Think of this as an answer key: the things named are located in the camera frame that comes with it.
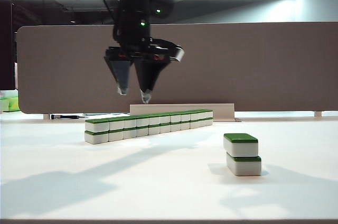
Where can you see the green plastic object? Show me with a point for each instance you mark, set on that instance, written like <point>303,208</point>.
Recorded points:
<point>14,103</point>

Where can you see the beige tile rack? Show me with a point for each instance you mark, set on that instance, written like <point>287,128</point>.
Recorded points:
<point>223,113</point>

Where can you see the brown desk divider panel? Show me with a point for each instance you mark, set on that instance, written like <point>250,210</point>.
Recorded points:
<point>264,70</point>

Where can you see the black pen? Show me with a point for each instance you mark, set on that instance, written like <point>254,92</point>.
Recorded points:
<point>66,116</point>

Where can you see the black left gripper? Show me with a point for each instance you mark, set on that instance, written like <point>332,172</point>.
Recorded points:
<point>140,51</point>

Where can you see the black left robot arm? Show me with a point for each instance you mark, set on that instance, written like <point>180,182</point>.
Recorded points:
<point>137,2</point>

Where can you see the green-backed white mahjong tile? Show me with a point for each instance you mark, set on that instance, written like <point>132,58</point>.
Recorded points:
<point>185,126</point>
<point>165,129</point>
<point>116,136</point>
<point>185,117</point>
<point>97,127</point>
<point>165,120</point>
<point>175,119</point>
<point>130,134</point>
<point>130,123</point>
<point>154,130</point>
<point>195,125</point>
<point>195,116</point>
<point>175,127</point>
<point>116,125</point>
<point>206,115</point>
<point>142,122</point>
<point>154,121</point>
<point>245,167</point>
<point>142,132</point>
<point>206,123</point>
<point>96,139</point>
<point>241,147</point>

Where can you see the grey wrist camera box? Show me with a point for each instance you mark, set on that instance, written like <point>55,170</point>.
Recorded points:
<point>177,55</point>

